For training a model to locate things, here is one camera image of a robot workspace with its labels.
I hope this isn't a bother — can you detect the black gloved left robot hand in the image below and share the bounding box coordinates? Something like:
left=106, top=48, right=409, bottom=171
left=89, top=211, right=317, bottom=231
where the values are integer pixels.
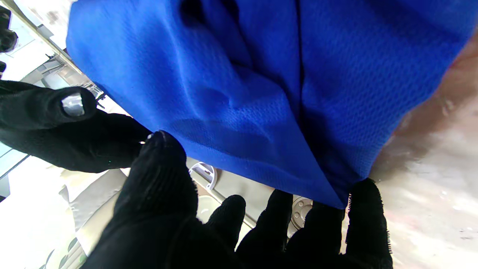
left=80, top=130, right=393, bottom=269

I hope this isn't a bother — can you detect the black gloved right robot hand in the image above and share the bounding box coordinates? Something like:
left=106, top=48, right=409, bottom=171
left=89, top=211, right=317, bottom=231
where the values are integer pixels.
left=0, top=80, right=152, bottom=173

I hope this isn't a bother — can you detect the beige suitcase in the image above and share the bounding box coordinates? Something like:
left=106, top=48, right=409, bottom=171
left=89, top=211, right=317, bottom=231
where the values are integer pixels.
left=187, top=159, right=316, bottom=239

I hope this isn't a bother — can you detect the blue shirt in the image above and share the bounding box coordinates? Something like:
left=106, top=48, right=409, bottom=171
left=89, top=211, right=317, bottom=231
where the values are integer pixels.
left=66, top=0, right=478, bottom=209

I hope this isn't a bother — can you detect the grey cushion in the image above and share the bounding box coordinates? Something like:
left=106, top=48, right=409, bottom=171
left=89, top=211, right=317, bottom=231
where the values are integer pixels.
left=67, top=169, right=129, bottom=232

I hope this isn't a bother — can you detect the tall green leafy plant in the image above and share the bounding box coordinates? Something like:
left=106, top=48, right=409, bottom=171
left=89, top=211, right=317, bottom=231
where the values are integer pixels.
left=37, top=237, right=81, bottom=269

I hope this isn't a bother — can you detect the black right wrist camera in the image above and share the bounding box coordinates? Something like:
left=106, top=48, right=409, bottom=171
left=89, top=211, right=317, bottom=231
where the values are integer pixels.
left=0, top=6, right=18, bottom=73

